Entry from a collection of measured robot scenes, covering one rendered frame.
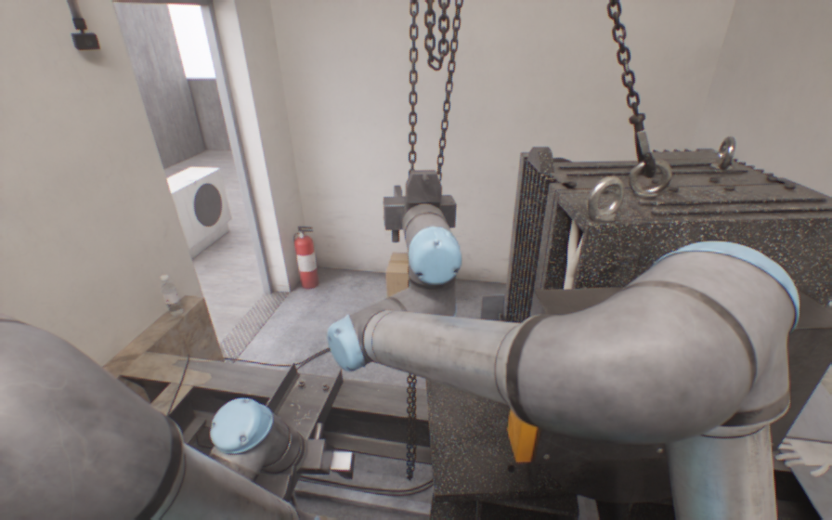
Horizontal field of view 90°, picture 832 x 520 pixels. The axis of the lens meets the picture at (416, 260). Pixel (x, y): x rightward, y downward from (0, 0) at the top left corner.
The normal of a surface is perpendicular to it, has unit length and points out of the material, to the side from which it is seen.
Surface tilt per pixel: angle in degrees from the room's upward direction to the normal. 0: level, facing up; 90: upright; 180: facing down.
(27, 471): 66
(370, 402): 0
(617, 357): 45
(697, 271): 7
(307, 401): 0
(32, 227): 90
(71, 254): 90
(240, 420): 25
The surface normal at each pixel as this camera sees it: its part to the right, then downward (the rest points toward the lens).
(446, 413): -0.01, -0.87
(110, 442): 0.87, -0.27
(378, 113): -0.19, 0.48
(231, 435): -0.18, -0.60
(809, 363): 0.04, 0.49
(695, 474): -0.79, 0.32
